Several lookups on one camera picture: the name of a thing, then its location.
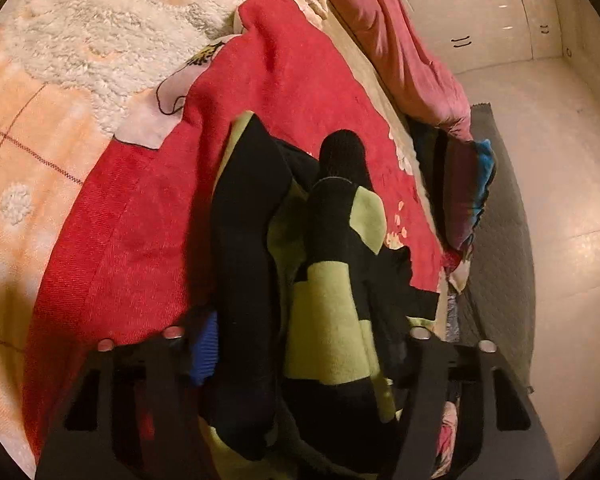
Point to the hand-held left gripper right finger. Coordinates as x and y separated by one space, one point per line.
420 360

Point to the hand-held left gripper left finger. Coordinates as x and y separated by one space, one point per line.
205 350

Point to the green black striped frog sweater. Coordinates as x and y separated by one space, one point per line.
330 320

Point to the black knit pants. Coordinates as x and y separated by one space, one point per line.
245 260

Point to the patterned cloth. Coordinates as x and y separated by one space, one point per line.
457 275

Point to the grey quilted headboard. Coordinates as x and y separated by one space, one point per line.
505 260

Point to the red floral blanket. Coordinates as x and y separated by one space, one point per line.
130 240

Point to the colourful striped pillow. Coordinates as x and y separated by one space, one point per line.
465 185

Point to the pink white fluffy blanket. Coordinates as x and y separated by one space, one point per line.
55 85

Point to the tan bed sheet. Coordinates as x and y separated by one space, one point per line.
365 60

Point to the pink duvet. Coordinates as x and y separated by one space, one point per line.
405 50

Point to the white wardrobe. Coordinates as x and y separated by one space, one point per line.
480 10

